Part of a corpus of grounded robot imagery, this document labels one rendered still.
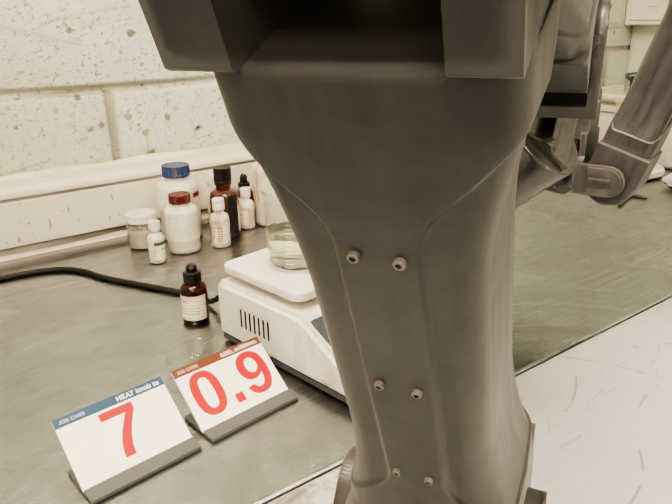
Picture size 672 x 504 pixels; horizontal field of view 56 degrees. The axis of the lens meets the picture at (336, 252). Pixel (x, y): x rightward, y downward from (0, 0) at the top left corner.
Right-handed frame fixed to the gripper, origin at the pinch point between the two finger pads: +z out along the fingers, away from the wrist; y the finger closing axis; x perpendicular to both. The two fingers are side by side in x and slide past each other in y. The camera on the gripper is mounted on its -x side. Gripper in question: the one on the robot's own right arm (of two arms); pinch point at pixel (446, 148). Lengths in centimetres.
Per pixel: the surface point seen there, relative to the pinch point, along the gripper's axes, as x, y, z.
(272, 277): 5.5, 37.6, -12.6
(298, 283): 5.5, 36.5, -15.4
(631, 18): -16, -106, 33
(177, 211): 7.2, 32.4, 20.7
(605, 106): 3, -70, 17
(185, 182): 4.6, 28.4, 26.0
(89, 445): 12, 58, -18
